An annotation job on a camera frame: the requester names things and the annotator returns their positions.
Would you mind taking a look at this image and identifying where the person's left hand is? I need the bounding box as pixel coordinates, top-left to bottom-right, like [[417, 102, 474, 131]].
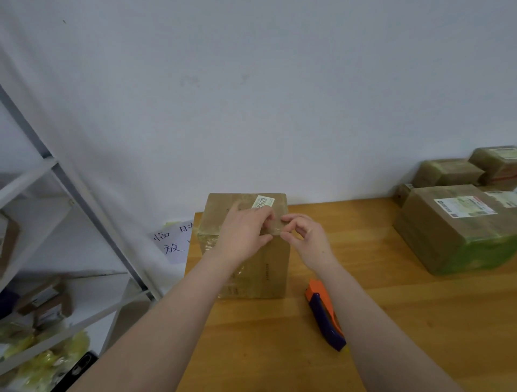
[[212, 202, 276, 267]]

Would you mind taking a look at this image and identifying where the box barcode label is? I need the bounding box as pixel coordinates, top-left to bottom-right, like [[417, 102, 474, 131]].
[[393, 183, 415, 207]]

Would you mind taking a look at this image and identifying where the large worn shelf carton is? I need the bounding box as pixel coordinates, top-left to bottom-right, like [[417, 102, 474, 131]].
[[0, 212, 19, 279]]

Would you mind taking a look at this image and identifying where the wooden table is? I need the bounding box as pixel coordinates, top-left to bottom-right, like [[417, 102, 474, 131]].
[[176, 197, 517, 392]]

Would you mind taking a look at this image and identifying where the black mobile phone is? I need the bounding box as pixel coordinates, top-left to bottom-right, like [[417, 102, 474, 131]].
[[50, 351, 100, 392]]

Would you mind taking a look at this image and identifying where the person's right hand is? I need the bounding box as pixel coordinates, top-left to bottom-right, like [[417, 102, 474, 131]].
[[278, 212, 339, 274]]

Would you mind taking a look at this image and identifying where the cube red-printed cardboard box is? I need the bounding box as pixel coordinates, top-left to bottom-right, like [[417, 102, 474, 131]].
[[485, 181, 517, 211]]

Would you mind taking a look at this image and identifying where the blue orange tape dispenser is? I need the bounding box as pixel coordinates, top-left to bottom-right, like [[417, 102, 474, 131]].
[[305, 278, 348, 352]]

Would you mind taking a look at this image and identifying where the yellow plastic bag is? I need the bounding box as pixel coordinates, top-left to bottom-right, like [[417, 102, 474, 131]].
[[0, 323, 92, 389]]

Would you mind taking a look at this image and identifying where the squat red-printed cardboard box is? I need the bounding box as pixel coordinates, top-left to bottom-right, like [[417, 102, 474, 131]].
[[469, 145, 517, 184]]

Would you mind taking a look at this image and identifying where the white paper wall sign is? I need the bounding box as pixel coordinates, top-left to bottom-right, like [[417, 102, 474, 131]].
[[149, 218, 195, 266]]

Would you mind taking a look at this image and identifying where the person's left forearm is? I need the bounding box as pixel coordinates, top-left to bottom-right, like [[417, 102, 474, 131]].
[[89, 254, 235, 392]]

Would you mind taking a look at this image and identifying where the stack of cardboard boxes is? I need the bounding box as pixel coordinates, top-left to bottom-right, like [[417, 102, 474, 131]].
[[196, 192, 292, 300]]

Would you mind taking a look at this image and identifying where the grey metal shelf rack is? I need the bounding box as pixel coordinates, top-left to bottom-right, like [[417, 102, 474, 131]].
[[0, 81, 163, 376]]

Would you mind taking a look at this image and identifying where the small open carton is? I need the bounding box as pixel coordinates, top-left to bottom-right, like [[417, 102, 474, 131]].
[[16, 276, 74, 323]]

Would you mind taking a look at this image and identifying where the person's right forearm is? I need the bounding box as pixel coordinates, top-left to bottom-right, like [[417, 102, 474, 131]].
[[311, 262, 462, 392]]

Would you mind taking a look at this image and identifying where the large green-printed cardboard box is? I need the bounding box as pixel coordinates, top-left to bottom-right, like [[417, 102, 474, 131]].
[[393, 184, 517, 276]]

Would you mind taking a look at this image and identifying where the small open-flap cardboard box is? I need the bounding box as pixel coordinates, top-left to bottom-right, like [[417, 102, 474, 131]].
[[414, 158, 486, 189]]

